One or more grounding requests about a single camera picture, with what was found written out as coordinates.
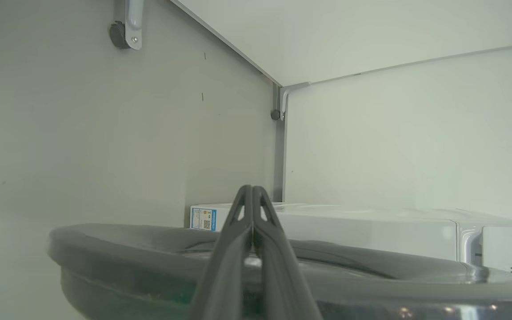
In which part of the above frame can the white washing machine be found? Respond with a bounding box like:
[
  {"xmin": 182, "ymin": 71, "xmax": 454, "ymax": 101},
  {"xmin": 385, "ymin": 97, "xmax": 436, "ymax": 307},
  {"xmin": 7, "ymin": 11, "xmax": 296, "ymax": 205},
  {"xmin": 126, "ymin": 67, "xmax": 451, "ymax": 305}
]
[{"xmin": 189, "ymin": 202, "xmax": 512, "ymax": 281}]

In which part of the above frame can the white partition panel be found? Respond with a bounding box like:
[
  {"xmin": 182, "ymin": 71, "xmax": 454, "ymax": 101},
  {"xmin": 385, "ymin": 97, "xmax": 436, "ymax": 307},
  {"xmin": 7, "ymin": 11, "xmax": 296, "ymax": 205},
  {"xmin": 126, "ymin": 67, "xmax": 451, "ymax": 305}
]
[{"xmin": 283, "ymin": 42, "xmax": 512, "ymax": 223}]

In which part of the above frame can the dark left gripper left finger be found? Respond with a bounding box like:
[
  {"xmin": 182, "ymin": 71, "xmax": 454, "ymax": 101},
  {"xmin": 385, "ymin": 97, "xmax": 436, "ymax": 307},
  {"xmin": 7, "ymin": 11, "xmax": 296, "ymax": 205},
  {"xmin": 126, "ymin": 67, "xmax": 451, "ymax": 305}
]
[{"xmin": 189, "ymin": 185, "xmax": 253, "ymax": 320}]

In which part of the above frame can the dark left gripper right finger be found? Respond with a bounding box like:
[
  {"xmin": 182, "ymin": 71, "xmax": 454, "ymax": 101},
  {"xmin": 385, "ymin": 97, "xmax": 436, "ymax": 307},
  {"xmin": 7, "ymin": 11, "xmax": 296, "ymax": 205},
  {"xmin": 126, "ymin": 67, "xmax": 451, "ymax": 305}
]
[{"xmin": 253, "ymin": 186, "xmax": 323, "ymax": 320}]

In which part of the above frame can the blue energy label sticker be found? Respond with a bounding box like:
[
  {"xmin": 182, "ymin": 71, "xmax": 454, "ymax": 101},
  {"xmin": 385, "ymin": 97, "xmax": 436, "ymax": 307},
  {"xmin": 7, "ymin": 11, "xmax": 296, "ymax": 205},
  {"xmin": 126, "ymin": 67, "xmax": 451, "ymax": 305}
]
[{"xmin": 191, "ymin": 207, "xmax": 217, "ymax": 232}]

